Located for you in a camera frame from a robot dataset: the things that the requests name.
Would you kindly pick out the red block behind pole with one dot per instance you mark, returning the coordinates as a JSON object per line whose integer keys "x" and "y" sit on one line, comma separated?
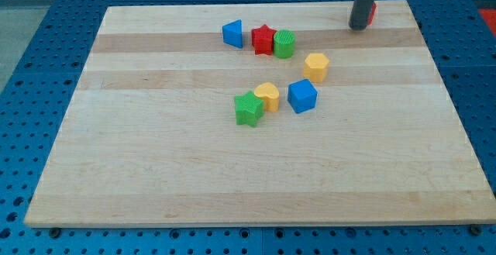
{"x": 372, "y": 14}

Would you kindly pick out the yellow hexagon block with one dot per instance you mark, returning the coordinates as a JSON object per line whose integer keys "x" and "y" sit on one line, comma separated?
{"x": 316, "y": 67}

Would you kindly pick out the green cylinder block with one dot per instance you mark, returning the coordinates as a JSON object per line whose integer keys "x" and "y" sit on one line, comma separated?
{"x": 284, "y": 44}

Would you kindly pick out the blue triangle block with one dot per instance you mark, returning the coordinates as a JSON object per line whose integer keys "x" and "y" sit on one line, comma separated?
{"x": 232, "y": 34}

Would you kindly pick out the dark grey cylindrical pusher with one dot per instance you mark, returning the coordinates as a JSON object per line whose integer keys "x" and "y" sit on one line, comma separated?
{"x": 360, "y": 14}

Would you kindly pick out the yellow heart block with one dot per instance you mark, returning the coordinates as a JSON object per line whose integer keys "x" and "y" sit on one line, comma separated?
{"x": 270, "y": 95}

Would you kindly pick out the green star block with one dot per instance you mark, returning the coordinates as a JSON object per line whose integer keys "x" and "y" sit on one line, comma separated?
{"x": 248, "y": 108}

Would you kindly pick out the blue cube block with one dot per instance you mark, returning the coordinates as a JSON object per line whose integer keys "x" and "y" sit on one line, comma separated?
{"x": 302, "y": 95}

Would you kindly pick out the wooden board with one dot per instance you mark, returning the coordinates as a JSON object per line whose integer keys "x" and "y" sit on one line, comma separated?
{"x": 150, "y": 137}

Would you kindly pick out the red star block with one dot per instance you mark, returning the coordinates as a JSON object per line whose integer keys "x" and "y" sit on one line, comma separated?
{"x": 262, "y": 39}

